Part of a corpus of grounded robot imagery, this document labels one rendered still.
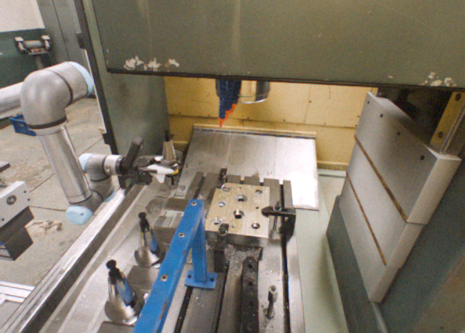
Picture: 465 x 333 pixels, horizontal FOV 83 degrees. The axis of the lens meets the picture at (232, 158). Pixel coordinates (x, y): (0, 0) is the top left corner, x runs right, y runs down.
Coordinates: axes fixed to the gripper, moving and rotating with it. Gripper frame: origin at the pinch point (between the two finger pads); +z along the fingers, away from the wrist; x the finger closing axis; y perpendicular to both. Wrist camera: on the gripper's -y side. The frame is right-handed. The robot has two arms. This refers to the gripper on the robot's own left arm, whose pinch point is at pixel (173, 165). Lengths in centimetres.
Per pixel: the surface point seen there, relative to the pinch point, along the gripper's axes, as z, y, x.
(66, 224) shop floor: -134, 116, -71
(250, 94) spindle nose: 26.6, -28.6, 7.6
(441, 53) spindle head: 55, -43, 33
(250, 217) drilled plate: 27.9, 19.7, 1.5
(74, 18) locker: -299, -29, -381
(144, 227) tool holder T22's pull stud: 9.4, -11.7, 40.7
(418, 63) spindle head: 52, -42, 33
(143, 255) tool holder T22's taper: 8.7, -5.2, 42.0
